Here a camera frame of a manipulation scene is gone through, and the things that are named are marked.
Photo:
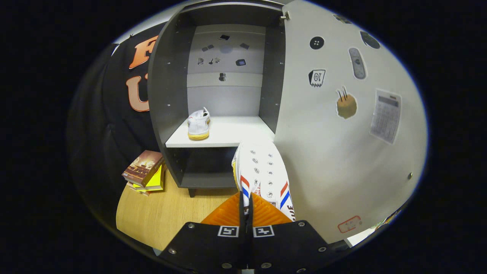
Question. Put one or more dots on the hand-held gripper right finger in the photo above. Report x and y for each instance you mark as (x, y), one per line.
(285, 243)

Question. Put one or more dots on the dark grey shoe cabinet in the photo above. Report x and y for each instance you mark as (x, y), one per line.
(159, 95)

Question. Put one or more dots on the light grey shoe cabinet door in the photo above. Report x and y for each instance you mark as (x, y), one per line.
(323, 152)

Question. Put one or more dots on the white striped shoe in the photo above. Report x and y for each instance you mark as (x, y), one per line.
(198, 123)
(260, 167)

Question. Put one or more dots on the black backdrop cloth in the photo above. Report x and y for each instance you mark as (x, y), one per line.
(106, 125)

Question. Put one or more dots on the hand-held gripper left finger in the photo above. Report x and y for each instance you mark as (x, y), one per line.
(205, 243)

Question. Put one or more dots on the brown book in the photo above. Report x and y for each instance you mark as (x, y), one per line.
(142, 167)

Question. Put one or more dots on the yellow book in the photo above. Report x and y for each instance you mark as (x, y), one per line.
(156, 180)

